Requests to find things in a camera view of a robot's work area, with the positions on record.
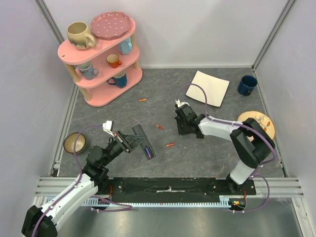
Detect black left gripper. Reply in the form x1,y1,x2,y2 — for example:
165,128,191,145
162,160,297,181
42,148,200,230
101,129,148,166

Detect black remote control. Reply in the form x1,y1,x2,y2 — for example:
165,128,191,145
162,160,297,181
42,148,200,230
132,124,156,160

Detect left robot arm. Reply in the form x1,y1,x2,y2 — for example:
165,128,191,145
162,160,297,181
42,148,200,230
21,124,150,237

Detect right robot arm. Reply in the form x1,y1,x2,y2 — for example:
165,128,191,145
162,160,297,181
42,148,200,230
175,102,277,195

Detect white square plate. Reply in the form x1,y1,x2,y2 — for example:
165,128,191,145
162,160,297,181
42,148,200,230
186,71,230,107

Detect dark teal mug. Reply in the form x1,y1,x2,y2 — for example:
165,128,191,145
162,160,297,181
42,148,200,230
107,70,127,88

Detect brown ceramic bowl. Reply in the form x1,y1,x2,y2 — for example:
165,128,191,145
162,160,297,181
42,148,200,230
63,132,86,154

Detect navy blue mug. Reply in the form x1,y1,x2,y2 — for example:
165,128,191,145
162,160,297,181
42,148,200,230
237,75,258,96

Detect round wooden bird plate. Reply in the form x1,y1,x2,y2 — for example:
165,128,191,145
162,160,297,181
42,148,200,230
237,111,276,140

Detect grey blue mug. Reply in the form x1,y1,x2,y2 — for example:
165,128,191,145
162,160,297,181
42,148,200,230
77,61,99,80

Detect orange mug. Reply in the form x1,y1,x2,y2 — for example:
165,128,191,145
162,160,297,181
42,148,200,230
106,53,122,69

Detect pink three-tier shelf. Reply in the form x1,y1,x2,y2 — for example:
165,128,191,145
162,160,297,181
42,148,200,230
58,19,143,107

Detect light blue mug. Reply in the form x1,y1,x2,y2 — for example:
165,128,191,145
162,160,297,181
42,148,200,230
117,37,133,55

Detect pink dotted plate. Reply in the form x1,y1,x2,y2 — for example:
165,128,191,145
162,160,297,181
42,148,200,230
90,11,131,40

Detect beige ceramic mug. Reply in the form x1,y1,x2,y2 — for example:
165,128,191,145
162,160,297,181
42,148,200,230
67,22,97,50

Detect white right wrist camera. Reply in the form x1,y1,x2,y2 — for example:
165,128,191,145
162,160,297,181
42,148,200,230
175,99,187,108

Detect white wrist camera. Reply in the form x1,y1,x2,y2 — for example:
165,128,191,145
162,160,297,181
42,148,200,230
102,120,114,136
175,99,187,108

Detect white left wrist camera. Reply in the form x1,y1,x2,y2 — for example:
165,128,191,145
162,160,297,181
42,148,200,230
102,120,114,136

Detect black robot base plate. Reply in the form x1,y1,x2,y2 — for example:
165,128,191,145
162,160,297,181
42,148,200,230
98,177,256,202

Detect slotted cable duct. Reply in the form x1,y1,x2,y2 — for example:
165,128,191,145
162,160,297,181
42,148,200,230
82,197,245,208

